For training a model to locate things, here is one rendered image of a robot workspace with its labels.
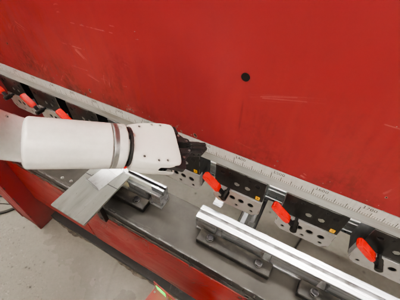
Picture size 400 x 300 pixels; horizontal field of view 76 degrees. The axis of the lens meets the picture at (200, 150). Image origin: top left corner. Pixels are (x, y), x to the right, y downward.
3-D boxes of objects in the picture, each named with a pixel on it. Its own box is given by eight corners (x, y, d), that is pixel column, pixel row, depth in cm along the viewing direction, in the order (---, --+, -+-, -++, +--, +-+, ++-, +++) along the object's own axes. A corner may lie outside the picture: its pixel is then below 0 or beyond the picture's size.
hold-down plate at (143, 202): (92, 186, 123) (90, 182, 121) (100, 178, 126) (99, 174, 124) (143, 213, 113) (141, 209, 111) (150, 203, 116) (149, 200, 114)
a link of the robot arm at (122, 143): (102, 137, 52) (118, 138, 54) (106, 177, 48) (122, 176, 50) (111, 111, 46) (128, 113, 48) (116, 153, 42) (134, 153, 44)
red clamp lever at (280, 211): (274, 208, 64) (297, 233, 66) (279, 195, 66) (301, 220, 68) (268, 208, 65) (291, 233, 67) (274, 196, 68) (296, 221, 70)
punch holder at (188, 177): (161, 173, 90) (156, 139, 78) (175, 158, 95) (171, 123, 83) (199, 191, 85) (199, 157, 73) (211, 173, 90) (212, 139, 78)
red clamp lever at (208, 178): (203, 177, 71) (226, 200, 73) (210, 166, 73) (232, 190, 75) (200, 178, 72) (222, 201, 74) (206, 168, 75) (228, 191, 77)
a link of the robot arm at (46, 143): (102, 169, 51) (113, 168, 43) (21, 169, 44) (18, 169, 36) (103, 127, 52) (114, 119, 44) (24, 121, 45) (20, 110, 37)
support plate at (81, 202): (51, 206, 102) (50, 204, 101) (99, 162, 118) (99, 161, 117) (84, 226, 96) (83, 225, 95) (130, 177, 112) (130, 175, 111)
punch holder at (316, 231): (272, 225, 76) (286, 193, 64) (281, 203, 82) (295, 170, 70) (325, 249, 71) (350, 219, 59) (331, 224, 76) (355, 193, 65)
